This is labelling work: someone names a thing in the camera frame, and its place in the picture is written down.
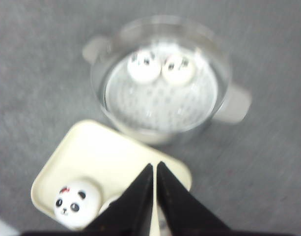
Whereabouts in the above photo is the cream plastic tray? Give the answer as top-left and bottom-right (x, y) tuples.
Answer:
(30, 119), (192, 223)

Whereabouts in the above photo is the panda bun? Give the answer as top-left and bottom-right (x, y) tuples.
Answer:
(53, 179), (102, 230)
(161, 54), (196, 86)
(127, 49), (162, 84)
(99, 196), (121, 236)

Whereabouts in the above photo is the stainless steel steamer pot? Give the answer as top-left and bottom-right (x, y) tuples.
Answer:
(82, 16), (252, 146)

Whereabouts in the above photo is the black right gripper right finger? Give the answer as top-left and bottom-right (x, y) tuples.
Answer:
(157, 162), (235, 236)

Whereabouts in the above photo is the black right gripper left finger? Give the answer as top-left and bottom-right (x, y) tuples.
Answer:
(83, 164), (153, 236)

